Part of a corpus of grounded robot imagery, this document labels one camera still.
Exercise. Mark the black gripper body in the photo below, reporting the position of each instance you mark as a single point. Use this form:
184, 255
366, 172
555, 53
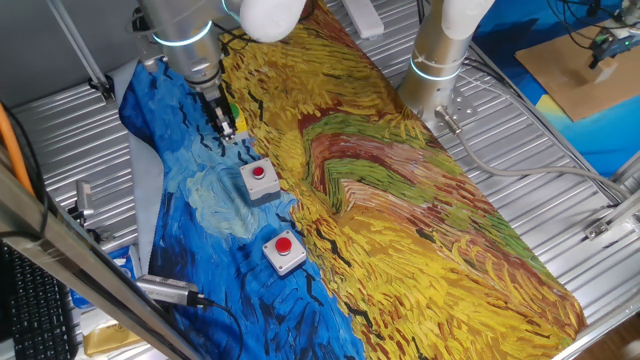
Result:
212, 102

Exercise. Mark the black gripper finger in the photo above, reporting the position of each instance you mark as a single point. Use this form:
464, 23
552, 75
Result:
223, 129
232, 129

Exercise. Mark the yellow box green mushroom button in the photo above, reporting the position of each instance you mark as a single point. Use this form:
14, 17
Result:
241, 125

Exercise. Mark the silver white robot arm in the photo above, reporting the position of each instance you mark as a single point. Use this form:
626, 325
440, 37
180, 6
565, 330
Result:
435, 50

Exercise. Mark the grey box raised red button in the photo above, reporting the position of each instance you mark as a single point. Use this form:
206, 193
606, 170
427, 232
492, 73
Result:
284, 252

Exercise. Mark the grey metal rod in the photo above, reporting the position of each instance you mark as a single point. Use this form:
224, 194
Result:
80, 55

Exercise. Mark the black clamp tool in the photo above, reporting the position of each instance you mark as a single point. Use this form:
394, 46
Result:
84, 195

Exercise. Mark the blue tissue pack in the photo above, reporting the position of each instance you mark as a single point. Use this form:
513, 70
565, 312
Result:
125, 260

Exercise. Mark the white power strip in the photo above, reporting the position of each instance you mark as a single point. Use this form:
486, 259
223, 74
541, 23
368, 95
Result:
365, 17

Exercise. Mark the Van Gogh print tablecloth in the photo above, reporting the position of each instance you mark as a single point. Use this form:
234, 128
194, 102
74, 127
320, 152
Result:
400, 225

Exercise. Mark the gold paper package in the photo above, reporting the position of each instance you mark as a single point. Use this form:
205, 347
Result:
107, 340

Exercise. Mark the black keyboard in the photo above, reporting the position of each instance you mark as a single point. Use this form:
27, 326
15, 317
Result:
40, 320

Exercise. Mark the brown cardboard sheet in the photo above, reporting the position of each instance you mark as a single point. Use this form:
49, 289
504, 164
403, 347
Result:
560, 85

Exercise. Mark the blue painted cloth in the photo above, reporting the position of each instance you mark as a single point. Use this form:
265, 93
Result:
600, 145

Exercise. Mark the small wooden block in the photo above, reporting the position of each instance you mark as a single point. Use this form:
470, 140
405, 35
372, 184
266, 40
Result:
606, 70

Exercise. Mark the silver camera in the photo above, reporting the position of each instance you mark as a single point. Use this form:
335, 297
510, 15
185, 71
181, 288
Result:
165, 290

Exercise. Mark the aluminium frame bar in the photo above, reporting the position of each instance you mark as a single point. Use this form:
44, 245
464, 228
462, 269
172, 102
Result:
75, 260

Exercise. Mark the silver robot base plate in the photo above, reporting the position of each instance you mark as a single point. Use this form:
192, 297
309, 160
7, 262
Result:
462, 107

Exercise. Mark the aluminium bracket profile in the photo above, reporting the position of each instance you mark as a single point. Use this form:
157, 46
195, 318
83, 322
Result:
607, 220

